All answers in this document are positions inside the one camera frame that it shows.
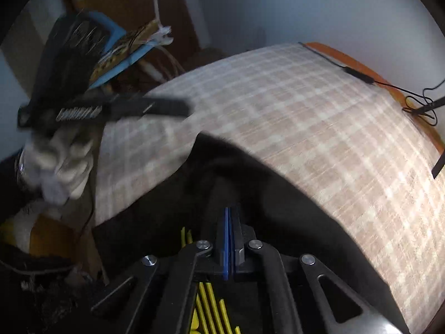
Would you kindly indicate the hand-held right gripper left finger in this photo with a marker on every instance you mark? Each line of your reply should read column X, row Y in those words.
column 225, row 247

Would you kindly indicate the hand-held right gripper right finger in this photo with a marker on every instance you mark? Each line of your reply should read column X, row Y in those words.
column 237, row 247

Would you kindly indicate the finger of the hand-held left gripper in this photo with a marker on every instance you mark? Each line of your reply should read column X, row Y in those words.
column 153, row 106

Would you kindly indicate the black pants with yellow stripes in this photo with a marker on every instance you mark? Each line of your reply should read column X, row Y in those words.
column 167, row 208

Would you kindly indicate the person's left hand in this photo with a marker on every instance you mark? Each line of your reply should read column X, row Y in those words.
column 64, row 167

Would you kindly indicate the blue plastic chair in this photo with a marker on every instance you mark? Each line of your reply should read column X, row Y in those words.
column 121, row 55

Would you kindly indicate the brown wooden door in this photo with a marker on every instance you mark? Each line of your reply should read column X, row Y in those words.
column 128, row 0

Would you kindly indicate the plaid pink blanket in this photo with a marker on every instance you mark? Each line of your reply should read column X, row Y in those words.
column 313, row 128

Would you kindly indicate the dark cloth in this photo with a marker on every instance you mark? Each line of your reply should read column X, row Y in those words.
column 41, row 295

